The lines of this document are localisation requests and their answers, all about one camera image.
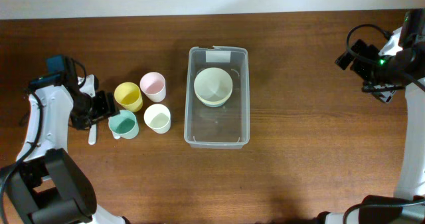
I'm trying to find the green plastic cup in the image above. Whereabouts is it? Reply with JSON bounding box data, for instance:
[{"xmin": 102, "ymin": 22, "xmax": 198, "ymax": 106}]
[{"xmin": 108, "ymin": 110, "xmax": 139, "ymax": 140}]

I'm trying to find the yellow plastic cup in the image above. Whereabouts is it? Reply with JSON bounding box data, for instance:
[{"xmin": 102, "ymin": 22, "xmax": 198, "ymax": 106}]
[{"xmin": 114, "ymin": 82, "xmax": 143, "ymax": 112}]

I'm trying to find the white plastic cup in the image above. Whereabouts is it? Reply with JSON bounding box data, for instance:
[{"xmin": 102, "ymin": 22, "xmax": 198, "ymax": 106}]
[{"xmin": 143, "ymin": 104, "xmax": 171, "ymax": 134}]

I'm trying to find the yellow plastic bowl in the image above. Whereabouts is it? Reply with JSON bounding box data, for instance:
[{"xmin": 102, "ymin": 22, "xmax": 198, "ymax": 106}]
[{"xmin": 196, "ymin": 93, "xmax": 231, "ymax": 104}]

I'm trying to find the white plastic bowl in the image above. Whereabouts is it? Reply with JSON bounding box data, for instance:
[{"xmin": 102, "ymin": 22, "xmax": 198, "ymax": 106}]
[{"xmin": 194, "ymin": 67, "xmax": 233, "ymax": 96}]

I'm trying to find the green plastic bowl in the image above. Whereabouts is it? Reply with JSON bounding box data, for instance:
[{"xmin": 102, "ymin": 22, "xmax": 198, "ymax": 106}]
[{"xmin": 204, "ymin": 103, "xmax": 225, "ymax": 108}]

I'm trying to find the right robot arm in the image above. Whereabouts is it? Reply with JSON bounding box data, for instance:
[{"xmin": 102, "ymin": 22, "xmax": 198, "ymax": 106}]
[{"xmin": 313, "ymin": 9, "xmax": 424, "ymax": 224}]

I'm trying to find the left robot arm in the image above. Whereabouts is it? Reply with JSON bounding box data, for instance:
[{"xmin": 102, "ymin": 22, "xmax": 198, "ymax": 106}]
[{"xmin": 1, "ymin": 72, "xmax": 128, "ymax": 223}]

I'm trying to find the clear plastic storage container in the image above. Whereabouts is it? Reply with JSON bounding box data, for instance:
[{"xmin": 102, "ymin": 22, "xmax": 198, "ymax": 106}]
[{"xmin": 184, "ymin": 46, "xmax": 250, "ymax": 149}]

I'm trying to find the grey plastic spoon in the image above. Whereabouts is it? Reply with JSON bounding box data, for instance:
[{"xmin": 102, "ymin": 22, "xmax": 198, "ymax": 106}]
[{"xmin": 88, "ymin": 124, "xmax": 97, "ymax": 145}]

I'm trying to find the grey plastic fork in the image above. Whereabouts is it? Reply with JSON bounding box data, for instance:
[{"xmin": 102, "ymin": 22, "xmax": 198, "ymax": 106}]
[{"xmin": 112, "ymin": 132, "xmax": 120, "ymax": 140}]

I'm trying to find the pink plastic cup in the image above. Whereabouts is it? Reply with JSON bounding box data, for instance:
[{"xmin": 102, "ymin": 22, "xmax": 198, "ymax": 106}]
[{"xmin": 139, "ymin": 72, "xmax": 166, "ymax": 102}]

